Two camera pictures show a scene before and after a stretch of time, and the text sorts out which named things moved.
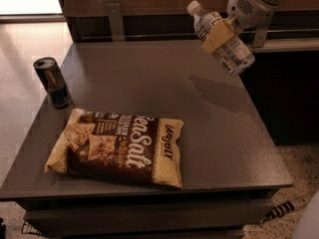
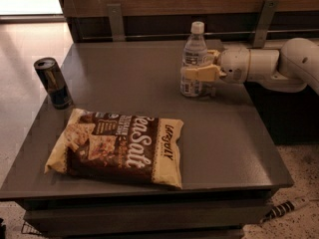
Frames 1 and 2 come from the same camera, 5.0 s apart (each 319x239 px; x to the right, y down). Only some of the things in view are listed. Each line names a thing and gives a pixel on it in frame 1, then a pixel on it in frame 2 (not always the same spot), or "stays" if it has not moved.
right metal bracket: (261, 31) stays
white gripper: (248, 10) -> (233, 65)
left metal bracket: (116, 24) stays
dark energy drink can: (54, 82) stays
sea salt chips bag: (126, 146) stays
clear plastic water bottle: (231, 53) -> (194, 54)
